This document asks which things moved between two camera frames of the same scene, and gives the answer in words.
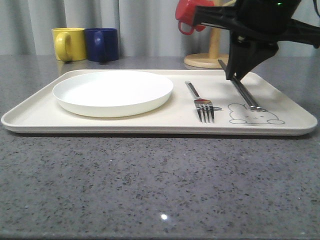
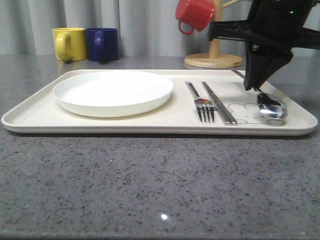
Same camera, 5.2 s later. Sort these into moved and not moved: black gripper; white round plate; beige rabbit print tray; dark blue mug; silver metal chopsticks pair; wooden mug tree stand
Moved: black gripper; silver metal chopsticks pair
Not moved: wooden mug tree stand; dark blue mug; beige rabbit print tray; white round plate
